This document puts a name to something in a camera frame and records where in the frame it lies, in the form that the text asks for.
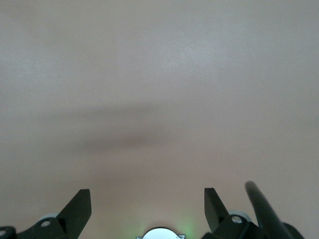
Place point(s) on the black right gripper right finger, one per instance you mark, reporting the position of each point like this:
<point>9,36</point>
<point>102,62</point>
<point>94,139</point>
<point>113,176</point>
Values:
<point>216,216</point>

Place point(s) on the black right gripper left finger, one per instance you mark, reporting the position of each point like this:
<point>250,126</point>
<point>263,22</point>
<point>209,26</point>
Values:
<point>74,214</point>

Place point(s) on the brown table mat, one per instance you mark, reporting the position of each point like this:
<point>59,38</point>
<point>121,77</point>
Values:
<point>159,87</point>

